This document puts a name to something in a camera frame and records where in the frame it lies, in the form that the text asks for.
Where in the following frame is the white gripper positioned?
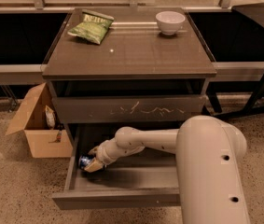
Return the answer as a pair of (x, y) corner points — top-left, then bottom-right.
(84, 139), (118, 173)

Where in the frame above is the blue pepsi can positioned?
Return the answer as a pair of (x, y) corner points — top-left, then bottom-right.
(78, 156), (95, 172)

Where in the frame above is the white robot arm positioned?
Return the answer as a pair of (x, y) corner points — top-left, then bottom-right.
(83, 115), (251, 224)

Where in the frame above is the open grey middle drawer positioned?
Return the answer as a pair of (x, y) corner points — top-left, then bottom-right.
(52, 123), (180, 210)

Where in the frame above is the closed scratched top drawer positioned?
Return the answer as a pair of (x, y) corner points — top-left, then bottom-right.
(52, 95), (206, 123)

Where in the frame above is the grey drawer cabinet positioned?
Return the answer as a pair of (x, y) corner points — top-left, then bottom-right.
(41, 7), (217, 211)

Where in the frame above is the open cardboard box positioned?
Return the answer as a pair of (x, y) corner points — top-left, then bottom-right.
(6, 83), (73, 158)

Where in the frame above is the white bag in box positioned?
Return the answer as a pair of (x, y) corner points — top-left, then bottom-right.
(45, 105), (56, 129)

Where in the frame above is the green chips bag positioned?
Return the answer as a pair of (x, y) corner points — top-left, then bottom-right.
(67, 9), (114, 45)

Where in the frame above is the metal window railing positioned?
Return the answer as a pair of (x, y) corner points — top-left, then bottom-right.
(0, 0), (264, 85)

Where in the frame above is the white ceramic bowl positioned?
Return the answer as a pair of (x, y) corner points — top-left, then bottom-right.
(156, 11), (186, 35)

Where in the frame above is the black rolling table stand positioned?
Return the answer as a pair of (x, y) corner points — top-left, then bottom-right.
(190, 3), (264, 119)

